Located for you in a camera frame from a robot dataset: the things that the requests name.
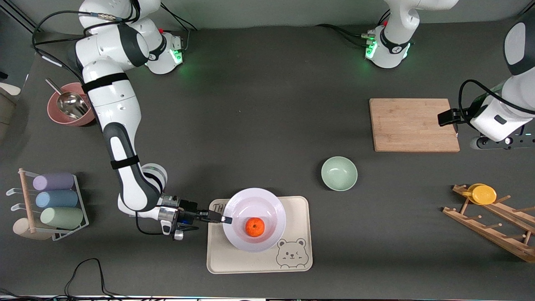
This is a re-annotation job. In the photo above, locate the orange fruit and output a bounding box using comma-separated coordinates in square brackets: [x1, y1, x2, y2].
[245, 217, 265, 237]

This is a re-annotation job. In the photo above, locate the white round plate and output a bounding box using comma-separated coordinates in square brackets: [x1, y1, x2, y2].
[223, 188, 287, 253]

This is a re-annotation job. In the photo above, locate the wooden cutting board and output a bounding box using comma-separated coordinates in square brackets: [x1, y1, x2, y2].
[369, 98, 460, 153]

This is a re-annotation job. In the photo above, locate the cream tray with bear print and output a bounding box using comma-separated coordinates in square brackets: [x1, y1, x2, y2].
[206, 196, 313, 274]

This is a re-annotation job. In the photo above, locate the yellow cup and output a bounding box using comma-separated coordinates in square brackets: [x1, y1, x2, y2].
[462, 184, 497, 205]

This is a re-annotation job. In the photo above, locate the wooden peg drying rack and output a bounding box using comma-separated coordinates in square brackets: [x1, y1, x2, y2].
[442, 184, 535, 263]

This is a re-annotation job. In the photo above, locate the light green bowl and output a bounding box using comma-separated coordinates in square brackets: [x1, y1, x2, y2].
[321, 156, 358, 192]

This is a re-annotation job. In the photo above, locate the green cup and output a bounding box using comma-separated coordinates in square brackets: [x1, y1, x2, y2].
[40, 207, 84, 230]

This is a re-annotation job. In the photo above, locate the blue cup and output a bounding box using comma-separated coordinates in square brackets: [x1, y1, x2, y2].
[36, 190, 79, 209]

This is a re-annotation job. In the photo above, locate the purple cup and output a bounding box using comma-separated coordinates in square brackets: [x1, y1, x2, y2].
[33, 172, 75, 191]

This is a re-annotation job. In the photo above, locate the metal scoop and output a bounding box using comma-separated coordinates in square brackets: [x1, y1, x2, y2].
[45, 78, 89, 119]

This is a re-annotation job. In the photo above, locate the pink bowl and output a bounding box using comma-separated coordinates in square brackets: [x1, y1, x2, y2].
[47, 82, 97, 127]

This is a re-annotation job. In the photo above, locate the beige cup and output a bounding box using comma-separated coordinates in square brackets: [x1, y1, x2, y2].
[13, 218, 53, 241]

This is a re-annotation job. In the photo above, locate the black left arm hose cable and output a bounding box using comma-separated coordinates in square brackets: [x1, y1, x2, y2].
[459, 79, 535, 122]

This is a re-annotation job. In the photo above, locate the black arm hose cable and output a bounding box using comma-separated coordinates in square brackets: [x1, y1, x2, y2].
[32, 0, 140, 84]
[459, 79, 535, 122]

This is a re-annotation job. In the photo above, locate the black floor cable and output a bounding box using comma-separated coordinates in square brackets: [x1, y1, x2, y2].
[0, 258, 138, 301]

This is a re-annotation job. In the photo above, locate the black left arm base cable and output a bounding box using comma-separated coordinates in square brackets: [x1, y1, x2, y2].
[334, 28, 373, 47]
[316, 23, 370, 39]

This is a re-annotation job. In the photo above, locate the black arm base cable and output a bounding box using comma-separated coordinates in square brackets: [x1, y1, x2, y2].
[316, 23, 370, 39]
[334, 28, 373, 47]
[158, 4, 198, 32]

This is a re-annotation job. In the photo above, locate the white wire cup rack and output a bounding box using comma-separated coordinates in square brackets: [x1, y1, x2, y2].
[6, 168, 89, 242]

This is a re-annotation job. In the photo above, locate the black right arm base cable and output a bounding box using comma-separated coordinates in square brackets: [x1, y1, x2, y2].
[158, 4, 198, 32]

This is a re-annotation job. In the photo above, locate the black right arm hose cable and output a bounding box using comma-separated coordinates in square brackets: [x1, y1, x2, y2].
[32, 0, 140, 84]

